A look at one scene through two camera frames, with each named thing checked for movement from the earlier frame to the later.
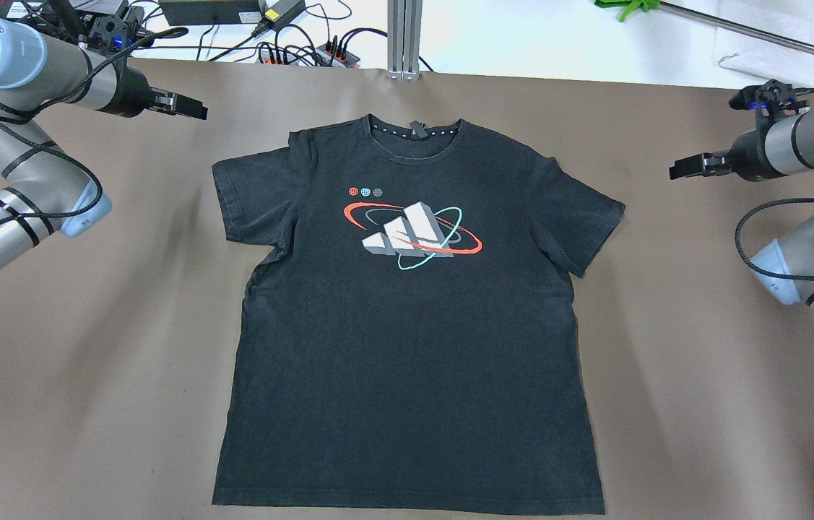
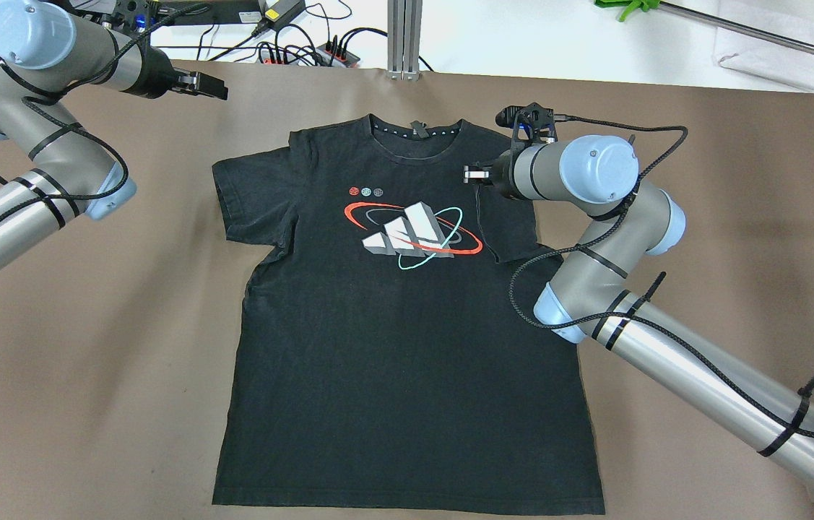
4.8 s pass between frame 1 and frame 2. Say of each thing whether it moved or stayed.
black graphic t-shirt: stayed
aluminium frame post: stayed
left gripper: moved
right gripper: moved
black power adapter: stayed
